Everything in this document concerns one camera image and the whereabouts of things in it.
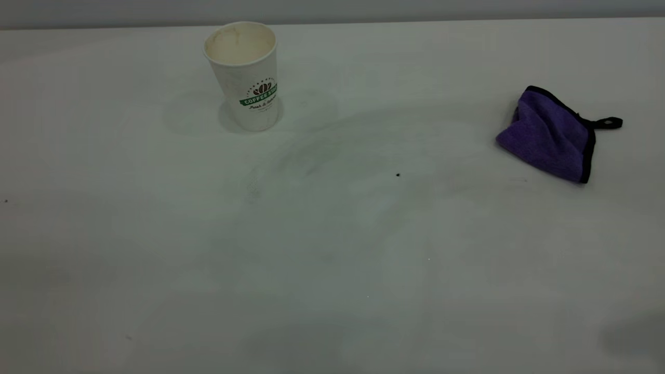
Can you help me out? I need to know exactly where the white paper coffee cup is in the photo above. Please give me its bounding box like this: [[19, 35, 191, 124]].
[[203, 21, 281, 132]]

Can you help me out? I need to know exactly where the purple microfiber cloth black trim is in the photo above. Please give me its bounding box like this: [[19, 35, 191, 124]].
[[495, 86, 623, 184]]

